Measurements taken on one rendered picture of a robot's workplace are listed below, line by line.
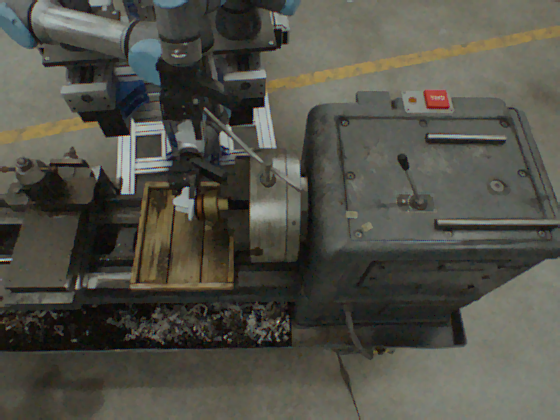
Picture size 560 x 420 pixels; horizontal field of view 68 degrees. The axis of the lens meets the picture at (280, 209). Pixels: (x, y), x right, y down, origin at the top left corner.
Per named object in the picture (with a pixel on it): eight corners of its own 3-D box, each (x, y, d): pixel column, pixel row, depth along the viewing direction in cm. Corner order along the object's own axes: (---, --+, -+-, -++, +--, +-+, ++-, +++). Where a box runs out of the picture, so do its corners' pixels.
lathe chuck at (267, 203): (280, 180, 137) (284, 124, 108) (282, 274, 125) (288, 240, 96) (252, 180, 136) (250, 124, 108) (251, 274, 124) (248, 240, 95)
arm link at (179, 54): (201, 30, 82) (197, 45, 76) (204, 53, 85) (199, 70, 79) (163, 29, 81) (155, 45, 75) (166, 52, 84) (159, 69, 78)
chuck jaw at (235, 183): (261, 191, 117) (261, 149, 113) (262, 197, 112) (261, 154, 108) (222, 191, 117) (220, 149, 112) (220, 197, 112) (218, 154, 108)
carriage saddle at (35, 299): (109, 174, 144) (103, 164, 138) (83, 309, 122) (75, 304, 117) (19, 173, 142) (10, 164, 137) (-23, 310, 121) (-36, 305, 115)
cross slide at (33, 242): (97, 165, 138) (92, 157, 134) (70, 292, 118) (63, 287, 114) (45, 165, 137) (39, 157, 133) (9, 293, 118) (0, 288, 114)
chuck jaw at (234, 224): (262, 208, 112) (262, 245, 105) (262, 219, 116) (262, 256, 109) (220, 208, 112) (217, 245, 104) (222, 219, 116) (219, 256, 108)
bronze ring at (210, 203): (227, 182, 113) (193, 184, 114) (227, 212, 109) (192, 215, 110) (233, 197, 122) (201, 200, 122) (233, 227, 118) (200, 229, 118)
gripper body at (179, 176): (171, 197, 121) (175, 162, 126) (202, 197, 121) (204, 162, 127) (166, 183, 114) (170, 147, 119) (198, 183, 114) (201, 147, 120)
